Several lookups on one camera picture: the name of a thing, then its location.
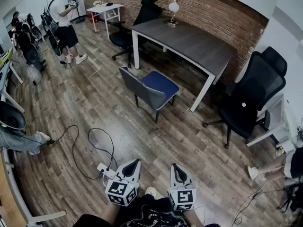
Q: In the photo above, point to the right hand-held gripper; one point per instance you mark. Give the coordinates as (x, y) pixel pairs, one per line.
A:
(183, 197)

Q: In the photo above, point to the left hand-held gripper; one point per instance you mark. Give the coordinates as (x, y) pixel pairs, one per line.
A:
(118, 190)

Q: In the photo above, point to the blue padded chair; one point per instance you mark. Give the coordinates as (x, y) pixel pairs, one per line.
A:
(158, 83)

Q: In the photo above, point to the person's right forearm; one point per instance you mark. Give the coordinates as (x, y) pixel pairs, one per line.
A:
(195, 219)

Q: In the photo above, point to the person's left forearm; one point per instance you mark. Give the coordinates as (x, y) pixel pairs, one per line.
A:
(109, 215)

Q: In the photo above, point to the white power strip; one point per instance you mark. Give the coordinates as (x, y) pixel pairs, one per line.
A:
(105, 170)

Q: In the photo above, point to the person's white shoe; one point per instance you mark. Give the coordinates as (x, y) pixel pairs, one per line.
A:
(151, 191)

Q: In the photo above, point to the person's black printed shirt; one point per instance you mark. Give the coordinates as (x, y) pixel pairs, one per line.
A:
(151, 214)

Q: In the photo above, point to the white shelf unit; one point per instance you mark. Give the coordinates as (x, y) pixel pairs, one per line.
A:
(277, 126)

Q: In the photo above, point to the black tripod stand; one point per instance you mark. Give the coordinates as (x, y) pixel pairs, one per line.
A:
(293, 197)

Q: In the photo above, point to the black mesh office chair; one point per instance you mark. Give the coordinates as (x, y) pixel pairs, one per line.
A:
(146, 13)
(255, 89)

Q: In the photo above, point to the grey table with white legs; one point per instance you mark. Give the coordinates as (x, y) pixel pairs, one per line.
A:
(184, 41)

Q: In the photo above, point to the white desk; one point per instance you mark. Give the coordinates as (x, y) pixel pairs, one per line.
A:
(6, 79)

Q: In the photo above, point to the red bin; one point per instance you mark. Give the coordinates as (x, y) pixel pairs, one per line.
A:
(93, 16)

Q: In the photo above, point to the small white table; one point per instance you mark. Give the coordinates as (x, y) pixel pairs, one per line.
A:
(104, 8)

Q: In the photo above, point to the green box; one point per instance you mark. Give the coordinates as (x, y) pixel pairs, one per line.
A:
(6, 58)

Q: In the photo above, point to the white globe table lamp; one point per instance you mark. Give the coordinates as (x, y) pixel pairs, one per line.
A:
(173, 7)

